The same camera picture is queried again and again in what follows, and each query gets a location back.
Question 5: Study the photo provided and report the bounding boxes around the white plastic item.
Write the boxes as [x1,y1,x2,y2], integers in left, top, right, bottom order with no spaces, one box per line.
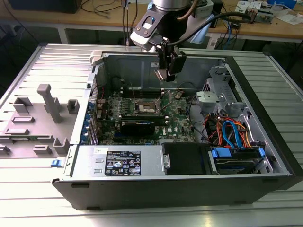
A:
[266,0,298,11]

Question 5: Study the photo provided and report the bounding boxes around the silver power supply box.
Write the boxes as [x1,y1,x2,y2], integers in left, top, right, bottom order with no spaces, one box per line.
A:
[70,144,166,178]

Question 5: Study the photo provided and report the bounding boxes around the white printed card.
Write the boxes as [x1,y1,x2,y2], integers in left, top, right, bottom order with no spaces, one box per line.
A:
[235,0,263,13]

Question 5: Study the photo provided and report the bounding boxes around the copper coloured cable sleeve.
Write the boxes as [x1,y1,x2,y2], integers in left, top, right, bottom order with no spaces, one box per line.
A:
[177,0,199,22]

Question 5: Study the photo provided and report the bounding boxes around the black open PC case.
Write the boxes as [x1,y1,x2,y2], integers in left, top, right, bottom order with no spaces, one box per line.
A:
[51,52,303,211]

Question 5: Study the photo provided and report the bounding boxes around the silver square CPU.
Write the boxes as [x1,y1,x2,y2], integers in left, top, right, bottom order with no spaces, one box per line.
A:
[154,69,170,81]

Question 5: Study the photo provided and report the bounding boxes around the tall black box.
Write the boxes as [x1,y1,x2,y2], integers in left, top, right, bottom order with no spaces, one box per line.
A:
[212,0,224,29]

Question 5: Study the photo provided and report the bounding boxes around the green motherboard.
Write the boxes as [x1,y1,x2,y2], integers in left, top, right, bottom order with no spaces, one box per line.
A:
[94,87,208,146]

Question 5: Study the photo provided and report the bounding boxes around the metal socket cover frame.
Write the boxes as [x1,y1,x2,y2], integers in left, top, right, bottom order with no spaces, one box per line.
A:
[154,96,165,112]

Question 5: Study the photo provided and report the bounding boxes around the grey metal bracket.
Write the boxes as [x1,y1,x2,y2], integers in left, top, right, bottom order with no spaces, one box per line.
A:
[195,91,220,112]

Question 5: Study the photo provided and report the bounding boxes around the blue hanging cable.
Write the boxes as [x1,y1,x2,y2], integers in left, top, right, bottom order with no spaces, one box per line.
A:
[222,18,235,47]

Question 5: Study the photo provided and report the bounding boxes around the grey case release latch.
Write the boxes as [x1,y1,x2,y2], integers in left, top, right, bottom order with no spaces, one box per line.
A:
[90,50,105,67]

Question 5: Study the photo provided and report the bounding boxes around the hard disk in blue carrier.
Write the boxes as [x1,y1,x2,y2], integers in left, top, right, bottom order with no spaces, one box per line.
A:
[207,146,266,175]

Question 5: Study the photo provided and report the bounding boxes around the small electronic circuit device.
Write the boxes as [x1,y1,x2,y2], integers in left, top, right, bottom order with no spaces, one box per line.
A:
[257,8,276,24]

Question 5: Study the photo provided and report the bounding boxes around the black drive bay box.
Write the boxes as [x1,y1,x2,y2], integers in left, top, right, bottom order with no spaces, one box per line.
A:
[161,142,213,176]

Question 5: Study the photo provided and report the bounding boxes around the grey parts rack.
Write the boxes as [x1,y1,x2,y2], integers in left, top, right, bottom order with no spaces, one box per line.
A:
[0,83,80,159]

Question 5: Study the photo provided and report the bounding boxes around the thick black camera cable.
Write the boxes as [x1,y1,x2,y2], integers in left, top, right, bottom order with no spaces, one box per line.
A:
[165,12,252,47]

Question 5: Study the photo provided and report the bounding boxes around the black looped cable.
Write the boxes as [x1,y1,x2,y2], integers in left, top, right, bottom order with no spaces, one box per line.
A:
[176,81,198,93]

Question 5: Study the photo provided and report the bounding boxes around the white paper sheets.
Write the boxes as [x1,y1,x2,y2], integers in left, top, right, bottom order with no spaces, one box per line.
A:
[276,13,303,26]

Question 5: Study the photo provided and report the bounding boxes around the wide black box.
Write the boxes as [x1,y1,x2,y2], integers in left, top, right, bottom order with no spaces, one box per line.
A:
[8,0,83,14]

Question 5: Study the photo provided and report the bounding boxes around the orange wire bundle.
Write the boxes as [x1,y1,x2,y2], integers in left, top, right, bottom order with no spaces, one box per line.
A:
[204,113,256,148]

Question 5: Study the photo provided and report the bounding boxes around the white boxy wrist camera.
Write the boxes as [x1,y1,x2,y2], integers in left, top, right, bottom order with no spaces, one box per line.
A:
[193,0,214,19]

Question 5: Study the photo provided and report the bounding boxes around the long black cable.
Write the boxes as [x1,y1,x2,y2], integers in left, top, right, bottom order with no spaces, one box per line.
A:
[186,96,208,144]

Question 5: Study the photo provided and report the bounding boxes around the black RAM slot bank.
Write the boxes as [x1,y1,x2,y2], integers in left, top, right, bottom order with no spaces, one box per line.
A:
[120,86,166,98]
[119,114,169,126]

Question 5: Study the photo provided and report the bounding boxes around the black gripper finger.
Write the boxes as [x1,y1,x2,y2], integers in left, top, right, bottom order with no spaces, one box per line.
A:
[166,46,187,83]
[157,39,172,71]

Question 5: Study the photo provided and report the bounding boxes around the black CPU socket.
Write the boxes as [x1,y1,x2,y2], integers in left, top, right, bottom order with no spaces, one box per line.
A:
[134,98,164,114]

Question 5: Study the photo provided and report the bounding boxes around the long wooden desk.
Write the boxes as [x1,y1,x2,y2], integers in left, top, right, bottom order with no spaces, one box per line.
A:
[0,0,303,44]

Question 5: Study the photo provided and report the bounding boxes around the copper coil part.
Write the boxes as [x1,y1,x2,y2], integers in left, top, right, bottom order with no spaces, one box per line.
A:
[242,6,259,24]

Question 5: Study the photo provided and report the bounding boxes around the black expansion slot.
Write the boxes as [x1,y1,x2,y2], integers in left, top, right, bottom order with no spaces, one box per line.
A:
[112,138,159,146]

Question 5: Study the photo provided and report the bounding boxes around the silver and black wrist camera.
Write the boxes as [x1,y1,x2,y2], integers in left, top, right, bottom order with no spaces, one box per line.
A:
[129,13,164,52]

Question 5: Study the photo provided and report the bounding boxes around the perforated metal disk bay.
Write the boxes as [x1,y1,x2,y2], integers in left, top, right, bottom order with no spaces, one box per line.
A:
[195,65,250,120]

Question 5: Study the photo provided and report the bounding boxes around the black graphics card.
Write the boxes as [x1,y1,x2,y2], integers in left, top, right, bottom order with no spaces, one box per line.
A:
[120,120,157,136]

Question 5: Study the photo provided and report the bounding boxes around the white printed label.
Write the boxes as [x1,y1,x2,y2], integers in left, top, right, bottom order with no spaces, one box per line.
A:
[205,33,220,50]

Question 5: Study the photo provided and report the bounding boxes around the blue flat wire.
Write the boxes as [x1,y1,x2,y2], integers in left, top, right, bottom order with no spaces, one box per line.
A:
[222,120,246,150]

